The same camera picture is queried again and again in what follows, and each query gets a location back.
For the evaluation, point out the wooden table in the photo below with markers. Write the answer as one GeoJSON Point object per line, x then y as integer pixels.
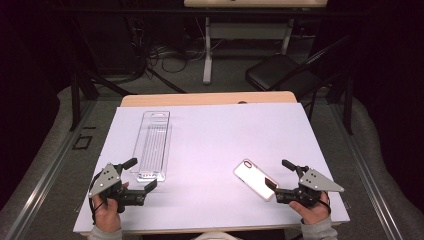
{"type": "Point", "coordinates": [206, 98]}

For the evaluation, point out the white-legged desk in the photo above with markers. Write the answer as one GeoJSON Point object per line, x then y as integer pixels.
{"type": "Point", "coordinates": [246, 31]}

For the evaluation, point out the clear plastic tray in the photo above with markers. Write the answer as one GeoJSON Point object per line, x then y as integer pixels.
{"type": "Point", "coordinates": [153, 143]}

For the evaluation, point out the metal floor rail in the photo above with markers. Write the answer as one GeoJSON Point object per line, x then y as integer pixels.
{"type": "Point", "coordinates": [50, 173]}
{"type": "Point", "coordinates": [366, 173]}

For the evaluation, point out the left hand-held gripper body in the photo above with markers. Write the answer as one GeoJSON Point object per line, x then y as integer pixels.
{"type": "Point", "coordinates": [111, 188]}

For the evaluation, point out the dark curtain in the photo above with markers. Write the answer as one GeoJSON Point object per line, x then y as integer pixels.
{"type": "Point", "coordinates": [20, 100]}
{"type": "Point", "coordinates": [393, 100]}

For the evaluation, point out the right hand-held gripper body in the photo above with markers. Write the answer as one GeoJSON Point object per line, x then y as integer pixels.
{"type": "Point", "coordinates": [301, 195]}

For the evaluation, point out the person's right hand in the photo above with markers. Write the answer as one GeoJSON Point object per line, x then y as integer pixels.
{"type": "Point", "coordinates": [313, 213]}

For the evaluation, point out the black metal stand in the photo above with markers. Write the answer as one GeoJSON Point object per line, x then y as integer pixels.
{"type": "Point", "coordinates": [75, 100]}

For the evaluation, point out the black horizontal bar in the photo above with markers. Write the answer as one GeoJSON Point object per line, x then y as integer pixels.
{"type": "Point", "coordinates": [166, 11]}

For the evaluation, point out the dark cabinet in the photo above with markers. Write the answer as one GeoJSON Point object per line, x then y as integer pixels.
{"type": "Point", "coordinates": [106, 46]}

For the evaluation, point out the person's left hand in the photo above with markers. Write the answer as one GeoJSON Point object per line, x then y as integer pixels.
{"type": "Point", "coordinates": [106, 215]}

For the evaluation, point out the white table mat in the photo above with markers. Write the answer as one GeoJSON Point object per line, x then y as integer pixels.
{"type": "Point", "coordinates": [206, 140]}

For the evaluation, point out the black folding chair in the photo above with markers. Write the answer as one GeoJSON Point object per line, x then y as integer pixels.
{"type": "Point", "coordinates": [276, 73]}

